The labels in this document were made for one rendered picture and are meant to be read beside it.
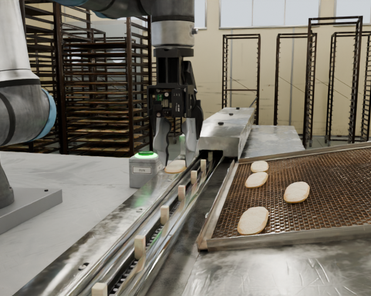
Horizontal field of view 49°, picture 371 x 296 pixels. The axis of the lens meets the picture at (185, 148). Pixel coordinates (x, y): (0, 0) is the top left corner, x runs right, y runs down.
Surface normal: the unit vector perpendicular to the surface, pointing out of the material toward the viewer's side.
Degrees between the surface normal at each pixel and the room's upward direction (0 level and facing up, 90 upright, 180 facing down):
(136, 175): 90
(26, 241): 0
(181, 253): 0
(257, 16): 90
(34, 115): 87
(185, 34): 90
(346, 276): 10
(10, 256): 0
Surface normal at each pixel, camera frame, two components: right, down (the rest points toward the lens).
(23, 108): 0.84, -0.32
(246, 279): -0.17, -0.98
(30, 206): 0.96, 0.04
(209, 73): -0.20, 0.16
